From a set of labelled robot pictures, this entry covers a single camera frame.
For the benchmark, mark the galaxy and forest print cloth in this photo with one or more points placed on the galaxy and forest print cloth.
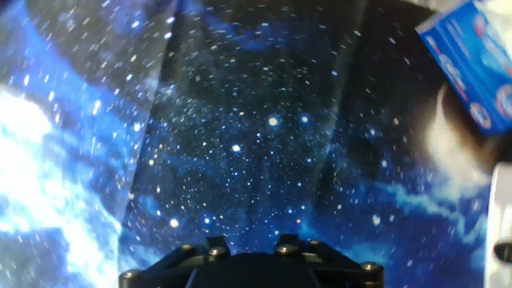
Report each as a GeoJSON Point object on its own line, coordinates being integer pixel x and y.
{"type": "Point", "coordinates": [248, 132]}

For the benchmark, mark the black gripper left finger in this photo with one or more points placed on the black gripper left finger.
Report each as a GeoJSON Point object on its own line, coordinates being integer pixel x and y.
{"type": "Point", "coordinates": [176, 264]}

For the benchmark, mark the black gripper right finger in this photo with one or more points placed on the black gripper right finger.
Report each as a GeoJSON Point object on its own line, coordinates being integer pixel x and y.
{"type": "Point", "coordinates": [340, 268]}

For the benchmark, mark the blue tissue pack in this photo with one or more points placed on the blue tissue pack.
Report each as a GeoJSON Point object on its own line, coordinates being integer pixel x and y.
{"type": "Point", "coordinates": [472, 60]}

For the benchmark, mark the white plastic drawer box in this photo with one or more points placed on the white plastic drawer box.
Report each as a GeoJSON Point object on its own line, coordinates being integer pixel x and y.
{"type": "Point", "coordinates": [498, 200]}

